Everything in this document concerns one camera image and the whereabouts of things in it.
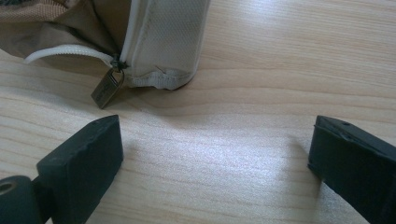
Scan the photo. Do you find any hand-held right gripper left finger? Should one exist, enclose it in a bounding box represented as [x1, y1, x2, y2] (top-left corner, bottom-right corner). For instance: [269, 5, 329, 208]
[32, 114, 124, 224]

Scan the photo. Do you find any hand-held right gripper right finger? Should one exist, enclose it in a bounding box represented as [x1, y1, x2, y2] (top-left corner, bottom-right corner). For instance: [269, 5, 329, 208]
[307, 115, 396, 224]

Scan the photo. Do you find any beige zipper pouch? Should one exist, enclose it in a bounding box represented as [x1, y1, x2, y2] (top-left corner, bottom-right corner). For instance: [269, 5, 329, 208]
[0, 0, 212, 110]

